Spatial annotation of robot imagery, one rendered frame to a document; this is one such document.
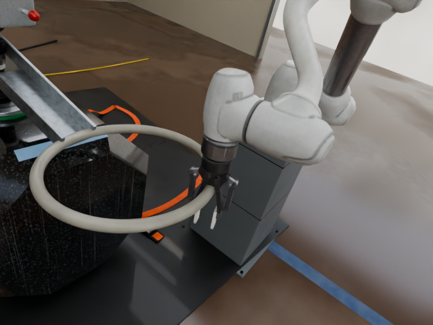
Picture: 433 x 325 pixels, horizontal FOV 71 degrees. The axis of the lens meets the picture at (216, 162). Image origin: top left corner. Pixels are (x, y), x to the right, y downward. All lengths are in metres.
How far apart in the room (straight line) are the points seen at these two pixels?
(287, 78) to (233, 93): 0.79
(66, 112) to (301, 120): 0.78
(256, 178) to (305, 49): 0.85
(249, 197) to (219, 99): 0.97
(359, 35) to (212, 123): 0.61
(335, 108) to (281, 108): 0.77
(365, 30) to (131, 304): 1.48
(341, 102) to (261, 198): 0.57
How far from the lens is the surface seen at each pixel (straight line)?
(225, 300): 1.75
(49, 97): 1.17
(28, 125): 1.25
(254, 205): 1.57
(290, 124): 0.61
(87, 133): 1.03
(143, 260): 1.79
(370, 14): 1.04
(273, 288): 1.89
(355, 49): 1.16
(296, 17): 0.84
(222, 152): 0.71
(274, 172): 1.43
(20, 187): 1.15
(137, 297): 1.67
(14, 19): 1.20
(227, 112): 0.65
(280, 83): 1.43
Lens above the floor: 1.46
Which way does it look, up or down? 34 degrees down
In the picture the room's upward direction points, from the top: 16 degrees clockwise
